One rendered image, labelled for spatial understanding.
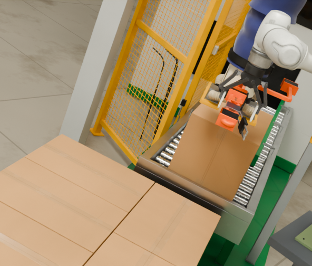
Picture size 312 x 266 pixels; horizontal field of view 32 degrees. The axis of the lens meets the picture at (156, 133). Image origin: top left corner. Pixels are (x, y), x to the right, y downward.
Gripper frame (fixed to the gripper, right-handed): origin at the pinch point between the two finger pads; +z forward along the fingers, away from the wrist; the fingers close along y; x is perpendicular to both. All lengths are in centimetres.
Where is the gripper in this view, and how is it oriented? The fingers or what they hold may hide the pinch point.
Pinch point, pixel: (235, 111)
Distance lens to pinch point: 217.7
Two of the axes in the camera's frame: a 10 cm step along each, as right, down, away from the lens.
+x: -2.2, 3.3, -9.2
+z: -3.5, 8.5, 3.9
